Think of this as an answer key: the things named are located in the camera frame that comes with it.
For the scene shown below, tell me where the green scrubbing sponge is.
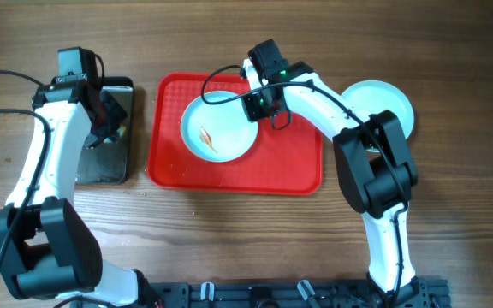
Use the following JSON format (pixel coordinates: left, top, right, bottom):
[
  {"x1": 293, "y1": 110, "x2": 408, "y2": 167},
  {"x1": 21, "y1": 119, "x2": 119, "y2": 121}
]
[{"x1": 104, "y1": 125, "x2": 127, "y2": 143}]

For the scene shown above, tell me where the white plate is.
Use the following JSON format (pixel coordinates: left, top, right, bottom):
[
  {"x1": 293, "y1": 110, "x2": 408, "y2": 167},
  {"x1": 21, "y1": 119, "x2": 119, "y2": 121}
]
[
  {"x1": 342, "y1": 80, "x2": 415, "y2": 139},
  {"x1": 180, "y1": 96, "x2": 258, "y2": 163}
]

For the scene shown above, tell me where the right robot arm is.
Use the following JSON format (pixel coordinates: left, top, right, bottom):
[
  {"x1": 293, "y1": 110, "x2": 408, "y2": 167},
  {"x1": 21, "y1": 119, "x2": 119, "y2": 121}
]
[{"x1": 241, "y1": 39, "x2": 418, "y2": 307}]

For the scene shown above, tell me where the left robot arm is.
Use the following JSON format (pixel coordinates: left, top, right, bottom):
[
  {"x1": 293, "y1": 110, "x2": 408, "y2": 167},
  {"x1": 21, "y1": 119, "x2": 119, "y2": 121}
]
[{"x1": 0, "y1": 47, "x2": 163, "y2": 307}]

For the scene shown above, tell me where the black metal tray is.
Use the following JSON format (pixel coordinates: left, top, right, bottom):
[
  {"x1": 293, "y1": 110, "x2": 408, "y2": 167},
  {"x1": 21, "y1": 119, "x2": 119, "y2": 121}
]
[{"x1": 75, "y1": 76, "x2": 134, "y2": 185}]

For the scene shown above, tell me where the red plastic tray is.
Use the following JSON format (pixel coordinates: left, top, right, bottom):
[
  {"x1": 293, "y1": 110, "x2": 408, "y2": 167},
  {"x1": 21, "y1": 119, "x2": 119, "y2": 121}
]
[{"x1": 146, "y1": 73, "x2": 324, "y2": 195}]

